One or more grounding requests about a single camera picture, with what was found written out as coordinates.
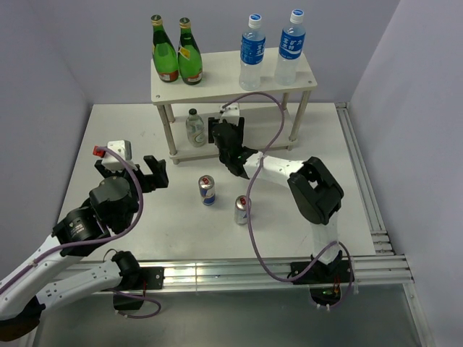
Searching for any red bull can rear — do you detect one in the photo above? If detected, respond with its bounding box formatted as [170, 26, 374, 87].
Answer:
[198, 175, 216, 205]

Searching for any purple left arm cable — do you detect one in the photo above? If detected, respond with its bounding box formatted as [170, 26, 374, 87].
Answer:
[0, 145, 162, 320]

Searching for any white two-tier shelf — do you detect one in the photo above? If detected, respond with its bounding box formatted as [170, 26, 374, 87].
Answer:
[150, 48, 318, 164]

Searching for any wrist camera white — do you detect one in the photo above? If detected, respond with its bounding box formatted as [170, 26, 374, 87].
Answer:
[218, 103, 240, 125]
[93, 140, 137, 172]

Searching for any red bull can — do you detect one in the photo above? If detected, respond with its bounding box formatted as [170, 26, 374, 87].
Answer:
[234, 195, 251, 225]
[198, 175, 216, 205]

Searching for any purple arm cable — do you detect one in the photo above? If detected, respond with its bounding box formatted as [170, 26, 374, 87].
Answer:
[221, 92, 357, 310]
[0, 145, 162, 320]

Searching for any small pocari sweat bottle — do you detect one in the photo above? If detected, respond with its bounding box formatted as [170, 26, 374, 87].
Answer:
[239, 14, 266, 91]

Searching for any clear chang bottle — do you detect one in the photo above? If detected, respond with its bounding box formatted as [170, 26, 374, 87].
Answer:
[185, 108, 206, 147]

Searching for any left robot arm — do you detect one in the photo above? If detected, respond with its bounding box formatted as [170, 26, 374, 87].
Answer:
[1, 155, 169, 342]

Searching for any green glass bottle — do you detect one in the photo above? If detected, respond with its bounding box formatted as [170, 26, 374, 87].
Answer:
[151, 14, 179, 82]
[177, 17, 203, 85]

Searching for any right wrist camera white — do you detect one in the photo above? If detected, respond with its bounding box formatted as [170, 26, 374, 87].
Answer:
[218, 103, 240, 125]

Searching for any large pocari sweat bottle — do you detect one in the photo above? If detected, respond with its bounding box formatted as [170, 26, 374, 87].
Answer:
[274, 9, 306, 86]

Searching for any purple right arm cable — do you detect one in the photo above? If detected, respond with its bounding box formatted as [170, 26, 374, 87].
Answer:
[221, 92, 357, 310]

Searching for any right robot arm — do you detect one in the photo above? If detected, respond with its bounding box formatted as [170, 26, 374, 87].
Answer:
[208, 117, 344, 282]

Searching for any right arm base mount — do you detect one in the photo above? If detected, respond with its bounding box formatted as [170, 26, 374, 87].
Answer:
[286, 260, 355, 311]

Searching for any aluminium rail frame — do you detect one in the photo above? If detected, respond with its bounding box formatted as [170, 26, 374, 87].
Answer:
[17, 102, 435, 347]

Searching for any green glass bottle right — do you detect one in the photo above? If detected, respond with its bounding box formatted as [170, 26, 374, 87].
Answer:
[177, 17, 203, 85]

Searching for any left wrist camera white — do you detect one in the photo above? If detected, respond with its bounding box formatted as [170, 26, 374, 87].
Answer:
[93, 140, 137, 172]

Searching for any red bull can front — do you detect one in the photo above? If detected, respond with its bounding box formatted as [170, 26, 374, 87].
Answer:
[234, 195, 251, 225]

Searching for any green glass bottle left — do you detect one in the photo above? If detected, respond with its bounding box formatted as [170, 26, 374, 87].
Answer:
[151, 14, 179, 82]

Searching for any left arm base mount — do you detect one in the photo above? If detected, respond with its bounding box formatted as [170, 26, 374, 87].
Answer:
[104, 267, 164, 320]

